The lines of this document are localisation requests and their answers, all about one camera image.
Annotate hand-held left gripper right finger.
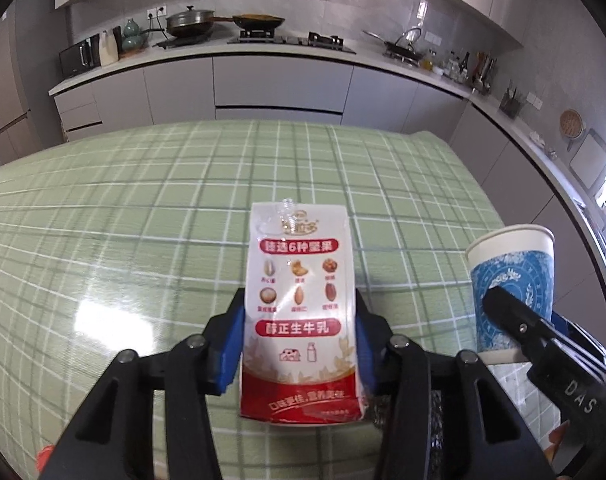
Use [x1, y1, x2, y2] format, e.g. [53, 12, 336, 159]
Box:
[353, 296, 556, 480]

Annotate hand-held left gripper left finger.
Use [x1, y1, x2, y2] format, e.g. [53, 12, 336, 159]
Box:
[47, 302, 247, 480]

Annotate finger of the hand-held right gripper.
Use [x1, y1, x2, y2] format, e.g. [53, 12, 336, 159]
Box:
[552, 309, 584, 343]
[483, 287, 560, 362]

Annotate blue patterned paper cup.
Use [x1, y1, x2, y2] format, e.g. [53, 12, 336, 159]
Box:
[465, 223, 556, 365]

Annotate white and red milk carton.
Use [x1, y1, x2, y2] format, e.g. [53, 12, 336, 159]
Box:
[239, 199, 371, 426]

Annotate steel wool scrubber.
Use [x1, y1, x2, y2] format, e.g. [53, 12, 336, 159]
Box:
[372, 389, 446, 466]

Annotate white cutting board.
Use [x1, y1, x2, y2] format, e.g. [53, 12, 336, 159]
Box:
[569, 129, 606, 191]

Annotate green checked tablecloth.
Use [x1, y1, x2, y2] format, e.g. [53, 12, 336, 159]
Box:
[0, 119, 574, 480]

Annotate white rag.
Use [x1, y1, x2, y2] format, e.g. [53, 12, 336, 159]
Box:
[529, 130, 558, 158]

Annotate round bamboo trivet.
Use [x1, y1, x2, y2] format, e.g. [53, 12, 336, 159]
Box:
[559, 109, 586, 138]

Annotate black utensil holder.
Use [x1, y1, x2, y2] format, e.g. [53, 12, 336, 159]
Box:
[499, 80, 526, 118]

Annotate group of seasoning jars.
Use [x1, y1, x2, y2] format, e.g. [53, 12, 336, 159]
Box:
[435, 52, 461, 78]

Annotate grey lower kitchen cabinets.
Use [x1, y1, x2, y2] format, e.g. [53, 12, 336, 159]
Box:
[50, 45, 606, 281]

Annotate portable gas burner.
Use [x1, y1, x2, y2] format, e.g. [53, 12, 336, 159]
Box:
[383, 52, 426, 67]

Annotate frying pan with glass lid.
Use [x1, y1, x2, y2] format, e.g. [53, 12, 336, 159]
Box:
[361, 25, 426, 58]

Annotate black induction cooker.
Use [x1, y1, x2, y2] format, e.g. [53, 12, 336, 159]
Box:
[152, 35, 214, 50]

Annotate black gas stove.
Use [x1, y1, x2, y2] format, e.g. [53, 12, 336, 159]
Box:
[227, 31, 358, 55]

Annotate white plastic jug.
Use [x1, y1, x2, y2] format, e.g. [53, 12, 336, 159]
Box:
[99, 30, 120, 66]

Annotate green ceramic jar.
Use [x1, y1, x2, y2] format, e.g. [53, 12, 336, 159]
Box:
[120, 19, 149, 53]

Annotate dark wok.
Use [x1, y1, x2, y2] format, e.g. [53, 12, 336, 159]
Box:
[214, 14, 286, 32]

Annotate black microwave oven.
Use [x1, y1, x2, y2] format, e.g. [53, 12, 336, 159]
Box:
[59, 37, 101, 79]

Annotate steel pot with lid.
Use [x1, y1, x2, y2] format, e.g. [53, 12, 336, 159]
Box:
[165, 6, 216, 38]

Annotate beige tall cabinet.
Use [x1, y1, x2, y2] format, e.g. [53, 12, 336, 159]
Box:
[0, 0, 69, 166]

